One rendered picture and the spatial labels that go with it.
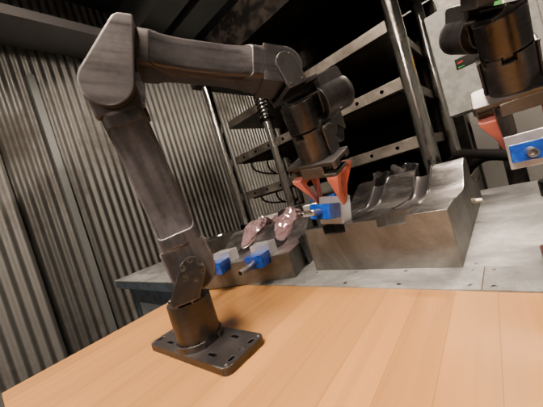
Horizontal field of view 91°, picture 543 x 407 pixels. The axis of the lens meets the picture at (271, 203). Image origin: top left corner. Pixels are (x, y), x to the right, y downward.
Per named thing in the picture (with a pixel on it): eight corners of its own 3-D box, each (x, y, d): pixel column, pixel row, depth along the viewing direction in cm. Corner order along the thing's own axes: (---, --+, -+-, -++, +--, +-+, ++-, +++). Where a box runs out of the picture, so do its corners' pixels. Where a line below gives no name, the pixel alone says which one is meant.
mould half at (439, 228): (463, 267, 39) (439, 178, 39) (316, 270, 57) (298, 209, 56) (481, 197, 76) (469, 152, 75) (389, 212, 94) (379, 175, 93)
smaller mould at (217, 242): (208, 260, 107) (204, 243, 106) (189, 261, 117) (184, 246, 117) (244, 243, 121) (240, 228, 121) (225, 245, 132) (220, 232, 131)
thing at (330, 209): (315, 231, 43) (313, 197, 43) (291, 230, 47) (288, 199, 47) (351, 221, 53) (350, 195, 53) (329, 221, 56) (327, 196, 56)
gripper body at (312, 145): (305, 163, 55) (292, 129, 52) (351, 154, 48) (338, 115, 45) (288, 178, 51) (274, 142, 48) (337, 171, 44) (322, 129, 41)
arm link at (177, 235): (218, 269, 44) (133, 81, 41) (223, 279, 37) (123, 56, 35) (182, 287, 42) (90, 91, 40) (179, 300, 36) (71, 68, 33)
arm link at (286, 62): (337, 115, 53) (308, 60, 52) (363, 96, 45) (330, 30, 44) (290, 140, 50) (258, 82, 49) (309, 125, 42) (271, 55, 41)
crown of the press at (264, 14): (411, 14, 94) (364, -160, 92) (208, 141, 182) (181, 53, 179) (448, 57, 156) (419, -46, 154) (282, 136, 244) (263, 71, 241)
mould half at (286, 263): (296, 277, 56) (280, 228, 56) (201, 290, 67) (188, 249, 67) (337, 224, 101) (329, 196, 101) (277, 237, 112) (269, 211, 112)
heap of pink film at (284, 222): (291, 238, 68) (283, 209, 68) (234, 250, 75) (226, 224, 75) (316, 218, 91) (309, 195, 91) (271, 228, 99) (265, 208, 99)
